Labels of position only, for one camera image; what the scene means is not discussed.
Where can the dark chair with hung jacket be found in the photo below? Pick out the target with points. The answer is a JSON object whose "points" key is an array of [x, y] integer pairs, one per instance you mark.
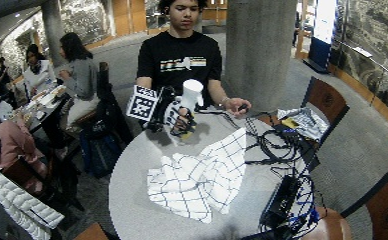
{"points": [[108, 106]]}

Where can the wooden chair with dark frame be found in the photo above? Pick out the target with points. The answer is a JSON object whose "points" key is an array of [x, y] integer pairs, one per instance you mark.
{"points": [[384, 208], [325, 100]]}

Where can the white checked cloth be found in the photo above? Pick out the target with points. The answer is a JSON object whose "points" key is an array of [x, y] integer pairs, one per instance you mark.
{"points": [[202, 176]]}

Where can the slim concrete column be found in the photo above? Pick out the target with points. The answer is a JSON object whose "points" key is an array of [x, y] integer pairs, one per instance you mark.
{"points": [[51, 30]]}

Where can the person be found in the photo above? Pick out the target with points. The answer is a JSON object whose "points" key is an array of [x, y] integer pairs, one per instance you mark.
{"points": [[1, 78], [38, 71], [9, 146], [77, 68], [178, 50]]}

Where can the white puffer jacket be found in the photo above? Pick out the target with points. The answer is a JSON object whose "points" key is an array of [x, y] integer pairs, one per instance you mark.
{"points": [[22, 206]]}

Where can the blue and white banner stand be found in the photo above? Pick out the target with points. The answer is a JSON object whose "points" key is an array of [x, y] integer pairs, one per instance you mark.
{"points": [[321, 33]]}

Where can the blue bag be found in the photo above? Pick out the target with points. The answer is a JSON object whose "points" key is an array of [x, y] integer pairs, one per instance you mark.
{"points": [[96, 154]]}

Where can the cluttered side table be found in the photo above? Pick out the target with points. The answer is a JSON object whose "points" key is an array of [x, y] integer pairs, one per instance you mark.
{"points": [[41, 105]]}

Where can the small black clicker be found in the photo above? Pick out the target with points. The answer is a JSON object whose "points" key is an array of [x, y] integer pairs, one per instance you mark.
{"points": [[243, 107]]}

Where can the black electronics box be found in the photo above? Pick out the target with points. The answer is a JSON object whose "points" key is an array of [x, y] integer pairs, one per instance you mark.
{"points": [[282, 198]]}

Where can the brown round wooden seat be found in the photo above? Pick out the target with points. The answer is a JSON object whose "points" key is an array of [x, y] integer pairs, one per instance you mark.
{"points": [[328, 226]]}

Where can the white marker cube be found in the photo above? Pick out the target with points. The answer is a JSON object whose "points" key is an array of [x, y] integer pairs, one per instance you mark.
{"points": [[142, 103]]}

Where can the crumpled silver foil bag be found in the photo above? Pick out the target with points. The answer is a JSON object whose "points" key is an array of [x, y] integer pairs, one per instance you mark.
{"points": [[304, 121]]}

